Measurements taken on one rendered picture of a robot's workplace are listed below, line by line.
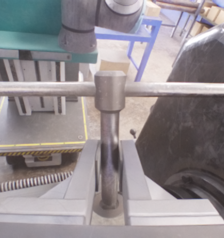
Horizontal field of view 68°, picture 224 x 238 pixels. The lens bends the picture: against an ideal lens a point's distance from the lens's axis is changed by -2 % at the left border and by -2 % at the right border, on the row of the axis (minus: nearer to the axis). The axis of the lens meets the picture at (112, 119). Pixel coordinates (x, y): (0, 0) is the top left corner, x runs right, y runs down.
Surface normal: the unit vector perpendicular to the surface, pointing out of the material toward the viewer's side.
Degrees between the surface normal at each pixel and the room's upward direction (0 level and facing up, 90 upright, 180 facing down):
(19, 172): 0
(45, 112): 0
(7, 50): 90
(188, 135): 90
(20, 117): 0
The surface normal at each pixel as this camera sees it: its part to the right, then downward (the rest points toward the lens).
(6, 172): 0.18, -0.65
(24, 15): 0.18, 0.75
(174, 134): -0.94, 0.09
